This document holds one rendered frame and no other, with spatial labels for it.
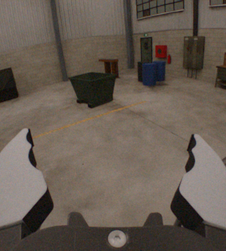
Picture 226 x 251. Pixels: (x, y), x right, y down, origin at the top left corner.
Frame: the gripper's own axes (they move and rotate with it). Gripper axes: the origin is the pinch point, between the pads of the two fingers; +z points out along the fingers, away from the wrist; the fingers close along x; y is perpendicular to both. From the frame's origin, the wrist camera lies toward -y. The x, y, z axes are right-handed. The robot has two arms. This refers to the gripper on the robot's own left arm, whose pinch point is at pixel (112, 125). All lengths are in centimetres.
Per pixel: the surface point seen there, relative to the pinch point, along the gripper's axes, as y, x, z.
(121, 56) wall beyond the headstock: 53, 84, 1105
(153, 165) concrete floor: 150, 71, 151
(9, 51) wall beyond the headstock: -4, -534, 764
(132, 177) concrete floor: 154, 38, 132
